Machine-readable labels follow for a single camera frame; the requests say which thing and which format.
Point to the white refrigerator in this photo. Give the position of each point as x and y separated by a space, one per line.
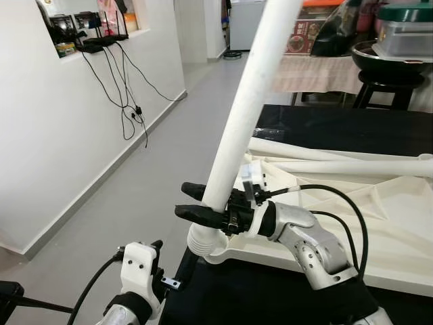
247 24

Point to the black router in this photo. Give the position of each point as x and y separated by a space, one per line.
101 40

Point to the beige cloth covered table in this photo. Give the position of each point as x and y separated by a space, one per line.
318 74

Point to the white plastic table top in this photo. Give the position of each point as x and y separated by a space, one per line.
379 223

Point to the red printed cardboard box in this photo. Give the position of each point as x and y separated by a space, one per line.
304 37

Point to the black stool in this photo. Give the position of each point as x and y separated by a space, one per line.
385 91

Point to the black bag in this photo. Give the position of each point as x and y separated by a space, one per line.
345 27

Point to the black tripod stand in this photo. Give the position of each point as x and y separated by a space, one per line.
10 294

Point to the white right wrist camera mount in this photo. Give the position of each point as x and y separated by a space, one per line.
250 177

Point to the black tablecloth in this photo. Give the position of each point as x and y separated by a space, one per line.
338 128

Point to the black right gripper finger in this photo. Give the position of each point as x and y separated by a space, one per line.
193 192
201 217

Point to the clear container green lid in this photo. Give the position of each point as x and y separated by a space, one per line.
406 30

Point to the black power adapter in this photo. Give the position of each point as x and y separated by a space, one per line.
137 112

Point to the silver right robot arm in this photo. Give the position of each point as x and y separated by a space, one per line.
311 244

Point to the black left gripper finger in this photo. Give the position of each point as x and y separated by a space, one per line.
157 247

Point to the orange lid container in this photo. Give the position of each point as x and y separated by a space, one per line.
325 3

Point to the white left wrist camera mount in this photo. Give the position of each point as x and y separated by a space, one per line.
139 267

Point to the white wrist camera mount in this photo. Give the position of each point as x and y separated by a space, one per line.
139 267
250 177

